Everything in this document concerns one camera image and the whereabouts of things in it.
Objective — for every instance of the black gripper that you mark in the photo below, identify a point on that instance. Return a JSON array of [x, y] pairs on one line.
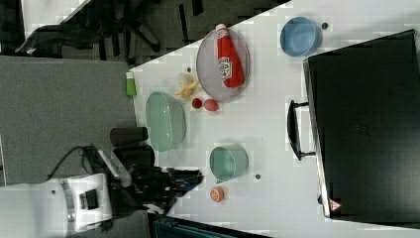
[[151, 188]]

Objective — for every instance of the toaster oven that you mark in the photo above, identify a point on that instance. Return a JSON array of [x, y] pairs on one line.
[[363, 102]]

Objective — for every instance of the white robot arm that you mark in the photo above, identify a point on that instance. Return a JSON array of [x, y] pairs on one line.
[[62, 207]]

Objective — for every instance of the orange slice toy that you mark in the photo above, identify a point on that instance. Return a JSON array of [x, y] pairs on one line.
[[217, 194]]

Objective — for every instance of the green mug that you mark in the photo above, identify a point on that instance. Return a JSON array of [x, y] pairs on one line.
[[228, 162]]

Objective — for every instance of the blue crate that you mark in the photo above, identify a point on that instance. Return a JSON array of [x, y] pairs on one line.
[[169, 227]]

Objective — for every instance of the green oval colander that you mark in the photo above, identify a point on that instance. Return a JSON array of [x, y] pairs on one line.
[[165, 118]]

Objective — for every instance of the dark red toy strawberry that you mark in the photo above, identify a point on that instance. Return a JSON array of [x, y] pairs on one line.
[[196, 103]]

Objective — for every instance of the light red toy strawberry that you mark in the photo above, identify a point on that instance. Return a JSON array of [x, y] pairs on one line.
[[211, 105]]

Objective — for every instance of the peeled toy banana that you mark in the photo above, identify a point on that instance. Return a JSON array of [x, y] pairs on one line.
[[187, 85]]

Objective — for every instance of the grey round plate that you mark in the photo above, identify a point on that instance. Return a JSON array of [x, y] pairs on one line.
[[208, 72]]

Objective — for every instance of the red ketchup bottle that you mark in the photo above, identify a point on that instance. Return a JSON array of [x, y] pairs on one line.
[[229, 63]]

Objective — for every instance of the black office chair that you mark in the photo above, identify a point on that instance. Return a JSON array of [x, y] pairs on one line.
[[81, 24]]

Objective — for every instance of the blue bowl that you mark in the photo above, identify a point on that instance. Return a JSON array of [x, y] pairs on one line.
[[300, 37]]

